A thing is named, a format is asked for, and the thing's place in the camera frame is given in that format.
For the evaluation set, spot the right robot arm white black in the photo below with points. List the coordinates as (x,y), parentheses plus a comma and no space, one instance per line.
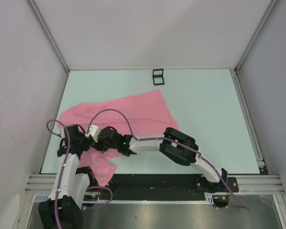
(175,145)

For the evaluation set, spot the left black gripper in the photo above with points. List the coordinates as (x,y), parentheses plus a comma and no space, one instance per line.
(88,140)

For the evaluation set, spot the front aluminium frame rail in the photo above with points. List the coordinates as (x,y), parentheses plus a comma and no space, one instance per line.
(240,184)

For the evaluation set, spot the corner aluminium post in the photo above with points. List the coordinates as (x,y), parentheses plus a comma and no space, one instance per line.
(47,33)
(258,30)

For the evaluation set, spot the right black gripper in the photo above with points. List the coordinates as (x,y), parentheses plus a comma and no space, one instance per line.
(97,145)

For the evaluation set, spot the pink t-shirt garment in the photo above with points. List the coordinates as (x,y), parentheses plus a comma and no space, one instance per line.
(142,114)

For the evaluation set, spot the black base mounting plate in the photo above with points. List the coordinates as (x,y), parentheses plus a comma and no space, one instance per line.
(170,187)

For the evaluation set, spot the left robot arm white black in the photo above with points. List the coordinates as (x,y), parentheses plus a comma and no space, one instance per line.
(63,207)

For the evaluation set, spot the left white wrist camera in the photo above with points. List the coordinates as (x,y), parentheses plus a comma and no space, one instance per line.
(62,133)

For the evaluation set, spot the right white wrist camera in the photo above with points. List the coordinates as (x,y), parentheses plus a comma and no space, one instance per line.
(93,131)

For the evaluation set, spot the white slotted cable duct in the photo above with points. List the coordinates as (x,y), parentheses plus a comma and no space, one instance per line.
(207,200)

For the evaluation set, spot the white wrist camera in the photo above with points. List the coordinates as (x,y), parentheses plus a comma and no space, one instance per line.
(62,133)
(93,131)

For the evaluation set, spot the black square frame stand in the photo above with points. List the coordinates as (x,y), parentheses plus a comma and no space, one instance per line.
(158,77)

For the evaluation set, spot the aluminium frame rail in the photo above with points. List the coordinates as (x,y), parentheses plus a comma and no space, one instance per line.
(248,120)
(240,184)

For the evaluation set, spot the right corner aluminium post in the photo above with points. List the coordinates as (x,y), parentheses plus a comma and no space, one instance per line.
(258,30)

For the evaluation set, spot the right aluminium frame rail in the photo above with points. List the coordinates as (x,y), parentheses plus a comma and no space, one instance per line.
(248,120)

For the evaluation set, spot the left corner aluminium post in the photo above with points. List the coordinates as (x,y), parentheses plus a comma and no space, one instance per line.
(47,33)

